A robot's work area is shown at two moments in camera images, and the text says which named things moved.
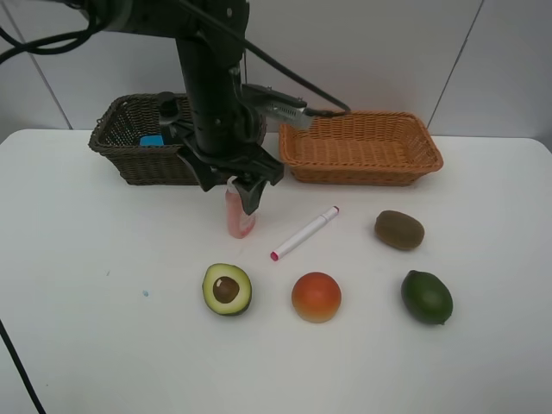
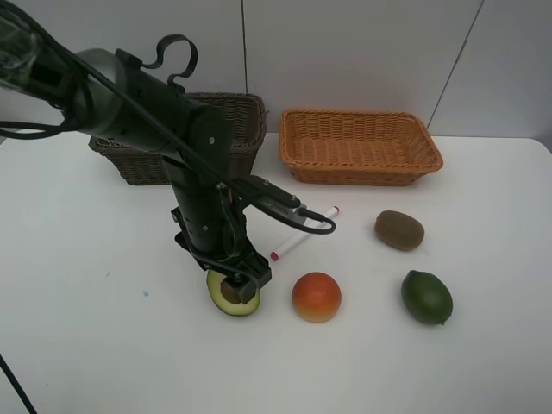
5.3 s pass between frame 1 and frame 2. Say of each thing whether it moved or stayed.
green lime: stayed
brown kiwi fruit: stayed
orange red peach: stayed
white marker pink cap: stayed
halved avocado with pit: moved
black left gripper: moved
